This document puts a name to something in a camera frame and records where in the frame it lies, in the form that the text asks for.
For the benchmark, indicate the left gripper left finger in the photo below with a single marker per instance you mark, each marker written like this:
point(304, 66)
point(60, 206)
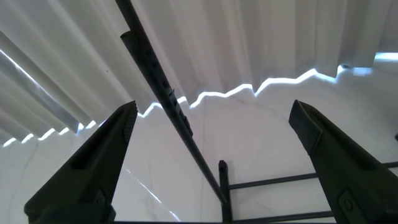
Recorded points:
point(77, 193)

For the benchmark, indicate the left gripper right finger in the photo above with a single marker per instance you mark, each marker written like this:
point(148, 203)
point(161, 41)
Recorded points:
point(370, 193)

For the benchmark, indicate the black clothes rack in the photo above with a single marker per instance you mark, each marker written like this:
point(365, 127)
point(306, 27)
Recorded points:
point(155, 74)

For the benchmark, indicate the white curtain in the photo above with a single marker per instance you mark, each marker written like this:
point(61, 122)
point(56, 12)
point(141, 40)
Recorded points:
point(233, 37)

